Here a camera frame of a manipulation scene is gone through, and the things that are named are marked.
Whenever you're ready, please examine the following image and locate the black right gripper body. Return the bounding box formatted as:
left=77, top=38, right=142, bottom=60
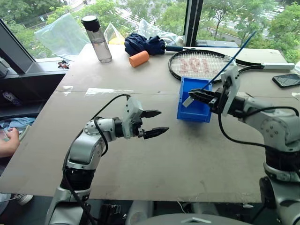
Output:
left=208, top=86, right=227, bottom=114

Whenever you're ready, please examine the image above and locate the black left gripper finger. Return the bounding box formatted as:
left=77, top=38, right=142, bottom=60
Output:
left=143, top=127, right=170, bottom=140
left=142, top=109, right=162, bottom=120

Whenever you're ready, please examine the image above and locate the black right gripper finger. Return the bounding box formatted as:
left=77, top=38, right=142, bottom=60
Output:
left=188, top=93, right=215, bottom=104
left=190, top=89, right=215, bottom=96

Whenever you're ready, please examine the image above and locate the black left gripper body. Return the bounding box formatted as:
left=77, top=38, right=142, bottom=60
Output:
left=132, top=110, right=146, bottom=138

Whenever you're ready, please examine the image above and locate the white coupler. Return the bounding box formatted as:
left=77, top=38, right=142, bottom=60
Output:
left=182, top=97, right=195, bottom=108

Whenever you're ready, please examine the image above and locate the blue cable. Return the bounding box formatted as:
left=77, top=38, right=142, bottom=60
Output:
left=201, top=30, right=257, bottom=91

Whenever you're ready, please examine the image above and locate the blue plastic bin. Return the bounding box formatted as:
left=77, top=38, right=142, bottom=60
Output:
left=176, top=76, right=213, bottom=123

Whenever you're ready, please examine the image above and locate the bystander bare hand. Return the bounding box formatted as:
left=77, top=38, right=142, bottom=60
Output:
left=0, top=128, right=21, bottom=158

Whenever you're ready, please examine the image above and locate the black tennis racket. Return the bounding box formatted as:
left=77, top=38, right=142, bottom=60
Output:
left=168, top=48, right=295, bottom=83

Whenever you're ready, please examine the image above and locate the orange foam cylinder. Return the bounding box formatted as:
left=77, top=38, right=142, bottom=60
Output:
left=128, top=50, right=150, bottom=68

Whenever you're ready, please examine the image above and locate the navy folded umbrella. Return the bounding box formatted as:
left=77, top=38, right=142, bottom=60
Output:
left=124, top=32, right=196, bottom=56

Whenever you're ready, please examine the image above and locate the black smartphone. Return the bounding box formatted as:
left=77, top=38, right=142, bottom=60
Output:
left=272, top=73, right=300, bottom=89

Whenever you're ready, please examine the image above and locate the white crumpled plastic bag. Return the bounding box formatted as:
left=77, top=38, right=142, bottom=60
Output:
left=137, top=18, right=186, bottom=46

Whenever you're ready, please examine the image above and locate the grey rounded robot part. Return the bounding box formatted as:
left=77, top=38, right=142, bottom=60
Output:
left=125, top=201, right=156, bottom=225

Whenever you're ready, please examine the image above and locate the clear water bottle black cap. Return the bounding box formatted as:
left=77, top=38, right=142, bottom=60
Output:
left=80, top=15, right=113, bottom=64

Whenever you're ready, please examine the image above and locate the clear bag with yellow content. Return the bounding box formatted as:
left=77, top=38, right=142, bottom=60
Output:
left=103, top=22, right=126, bottom=45

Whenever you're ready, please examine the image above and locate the bluish clear plastic bag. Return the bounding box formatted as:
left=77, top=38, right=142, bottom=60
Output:
left=34, top=12, right=91, bottom=62

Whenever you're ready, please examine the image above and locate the light blue cloth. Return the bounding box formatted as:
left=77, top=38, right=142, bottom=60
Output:
left=0, top=117, right=36, bottom=132

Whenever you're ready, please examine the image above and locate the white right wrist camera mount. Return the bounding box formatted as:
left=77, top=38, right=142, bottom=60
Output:
left=220, top=67, right=241, bottom=117

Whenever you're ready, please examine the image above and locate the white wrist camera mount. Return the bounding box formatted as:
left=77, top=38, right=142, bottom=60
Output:
left=122, top=95, right=144, bottom=139
left=220, top=67, right=241, bottom=117

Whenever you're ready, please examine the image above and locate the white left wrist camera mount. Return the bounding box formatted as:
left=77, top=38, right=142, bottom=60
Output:
left=122, top=95, right=144, bottom=139

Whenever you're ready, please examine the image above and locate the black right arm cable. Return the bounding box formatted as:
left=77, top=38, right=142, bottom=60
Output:
left=217, top=106, right=300, bottom=149

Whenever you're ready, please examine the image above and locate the dark window frame pillar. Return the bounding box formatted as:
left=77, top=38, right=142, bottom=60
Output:
left=184, top=0, right=204, bottom=47

